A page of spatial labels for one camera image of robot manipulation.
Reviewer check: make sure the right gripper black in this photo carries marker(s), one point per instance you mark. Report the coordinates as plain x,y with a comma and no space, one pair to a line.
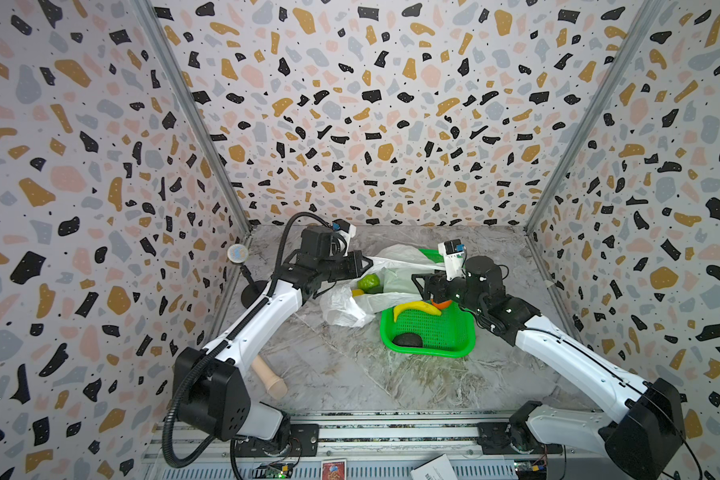
435,286

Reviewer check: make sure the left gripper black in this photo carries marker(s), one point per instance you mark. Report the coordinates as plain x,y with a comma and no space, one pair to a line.
354,270

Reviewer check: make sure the small orange fruit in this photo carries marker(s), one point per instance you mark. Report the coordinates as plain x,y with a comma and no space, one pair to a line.
441,305

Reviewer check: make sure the green apple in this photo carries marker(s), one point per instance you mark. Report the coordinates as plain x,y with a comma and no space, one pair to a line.
370,284

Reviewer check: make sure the yellow banana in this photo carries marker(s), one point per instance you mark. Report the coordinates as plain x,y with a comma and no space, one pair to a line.
420,306

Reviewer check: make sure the white plastic bag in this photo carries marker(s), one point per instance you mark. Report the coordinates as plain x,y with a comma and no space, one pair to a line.
386,284

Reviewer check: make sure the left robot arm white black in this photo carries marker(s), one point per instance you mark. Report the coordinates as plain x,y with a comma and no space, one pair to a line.
209,391

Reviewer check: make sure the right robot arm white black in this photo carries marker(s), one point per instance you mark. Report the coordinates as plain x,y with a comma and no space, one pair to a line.
639,424

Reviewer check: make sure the blue white microphone on stand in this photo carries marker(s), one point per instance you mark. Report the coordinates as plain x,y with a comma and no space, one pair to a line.
238,254

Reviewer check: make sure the black avocado dark fruit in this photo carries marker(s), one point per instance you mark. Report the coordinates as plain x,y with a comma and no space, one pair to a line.
408,340

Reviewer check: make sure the beige wooden pestle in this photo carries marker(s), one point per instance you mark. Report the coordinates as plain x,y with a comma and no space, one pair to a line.
274,385

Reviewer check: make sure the white paper sheet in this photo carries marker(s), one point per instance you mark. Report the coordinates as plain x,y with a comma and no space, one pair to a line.
439,468

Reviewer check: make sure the small circuit board right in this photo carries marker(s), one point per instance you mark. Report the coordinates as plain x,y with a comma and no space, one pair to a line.
529,470

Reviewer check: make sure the small circuit board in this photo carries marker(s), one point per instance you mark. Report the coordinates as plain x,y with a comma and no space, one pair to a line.
529,470
273,471

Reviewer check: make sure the red card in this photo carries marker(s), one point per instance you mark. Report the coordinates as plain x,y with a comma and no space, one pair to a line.
333,470

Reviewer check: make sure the small circuit board left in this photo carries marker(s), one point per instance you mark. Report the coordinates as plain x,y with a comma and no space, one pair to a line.
273,471

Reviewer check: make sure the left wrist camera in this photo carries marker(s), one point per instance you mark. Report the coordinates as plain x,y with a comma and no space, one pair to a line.
346,231

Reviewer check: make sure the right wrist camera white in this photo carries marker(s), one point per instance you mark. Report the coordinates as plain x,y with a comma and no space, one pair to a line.
454,256

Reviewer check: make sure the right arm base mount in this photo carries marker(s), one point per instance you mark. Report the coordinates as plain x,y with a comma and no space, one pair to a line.
493,437

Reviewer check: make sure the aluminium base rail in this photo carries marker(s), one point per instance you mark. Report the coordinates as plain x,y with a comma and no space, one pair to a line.
389,445

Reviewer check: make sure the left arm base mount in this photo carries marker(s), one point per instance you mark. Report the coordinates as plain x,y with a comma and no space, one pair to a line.
297,440

